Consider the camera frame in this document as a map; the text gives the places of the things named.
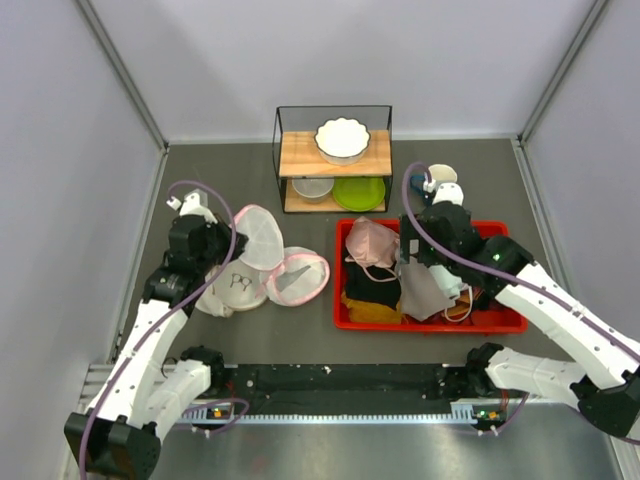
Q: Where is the pink bra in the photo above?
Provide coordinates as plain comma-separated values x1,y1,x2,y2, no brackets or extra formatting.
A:
345,216,400,283

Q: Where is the red plastic bin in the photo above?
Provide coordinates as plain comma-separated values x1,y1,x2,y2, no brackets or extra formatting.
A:
333,218,528,336

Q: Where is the green plate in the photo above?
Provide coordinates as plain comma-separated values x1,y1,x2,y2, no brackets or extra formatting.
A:
332,177,386,212

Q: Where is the cream mesh laundry bag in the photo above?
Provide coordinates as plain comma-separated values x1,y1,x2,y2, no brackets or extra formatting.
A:
195,260,268,318

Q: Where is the black wire wooden shelf rack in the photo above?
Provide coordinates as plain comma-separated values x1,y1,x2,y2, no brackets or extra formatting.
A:
272,105,394,214

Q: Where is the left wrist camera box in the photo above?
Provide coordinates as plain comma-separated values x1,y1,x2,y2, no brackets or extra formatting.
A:
166,189,218,223

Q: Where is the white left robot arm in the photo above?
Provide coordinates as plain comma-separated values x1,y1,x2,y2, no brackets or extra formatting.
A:
64,214,247,479

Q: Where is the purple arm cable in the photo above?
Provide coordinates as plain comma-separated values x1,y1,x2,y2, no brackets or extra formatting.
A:
77,180,251,480
401,161,640,446

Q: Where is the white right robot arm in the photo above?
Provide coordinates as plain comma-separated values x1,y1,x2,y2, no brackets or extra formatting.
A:
399,201,639,444

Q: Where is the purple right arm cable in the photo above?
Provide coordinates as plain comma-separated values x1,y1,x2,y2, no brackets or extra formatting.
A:
401,161,640,446

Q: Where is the black garment in bin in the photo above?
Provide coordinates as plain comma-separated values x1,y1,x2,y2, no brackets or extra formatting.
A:
344,263,401,310

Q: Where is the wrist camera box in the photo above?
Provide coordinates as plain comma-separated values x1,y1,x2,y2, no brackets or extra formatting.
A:
166,189,218,223
423,180,464,206

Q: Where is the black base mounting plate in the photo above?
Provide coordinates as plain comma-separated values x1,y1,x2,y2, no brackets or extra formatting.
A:
220,364,504,416

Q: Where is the white bra in bin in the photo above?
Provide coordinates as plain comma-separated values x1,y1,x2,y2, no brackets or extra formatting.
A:
428,265,475,323

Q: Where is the blue mug white interior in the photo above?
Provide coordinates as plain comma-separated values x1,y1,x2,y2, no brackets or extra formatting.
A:
410,164,458,201

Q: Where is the grey metal bowl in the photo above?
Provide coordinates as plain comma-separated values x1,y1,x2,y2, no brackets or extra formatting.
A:
292,178,334,203

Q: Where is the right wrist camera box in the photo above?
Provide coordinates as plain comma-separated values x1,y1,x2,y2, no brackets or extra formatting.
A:
423,180,464,206

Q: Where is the white mesh laundry bag pink zipper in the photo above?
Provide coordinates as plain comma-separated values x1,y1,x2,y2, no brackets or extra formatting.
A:
234,204,330,307

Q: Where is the aluminium frame rail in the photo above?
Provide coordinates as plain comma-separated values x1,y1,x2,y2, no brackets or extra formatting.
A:
79,362,626,426

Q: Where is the taupe grey bra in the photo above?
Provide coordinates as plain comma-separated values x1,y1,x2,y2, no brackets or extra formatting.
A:
398,259,455,322

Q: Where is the white scalloped bowl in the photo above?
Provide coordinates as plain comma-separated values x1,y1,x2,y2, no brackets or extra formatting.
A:
314,117,371,166

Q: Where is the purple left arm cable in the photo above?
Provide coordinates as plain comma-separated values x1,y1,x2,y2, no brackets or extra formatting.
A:
77,180,251,480

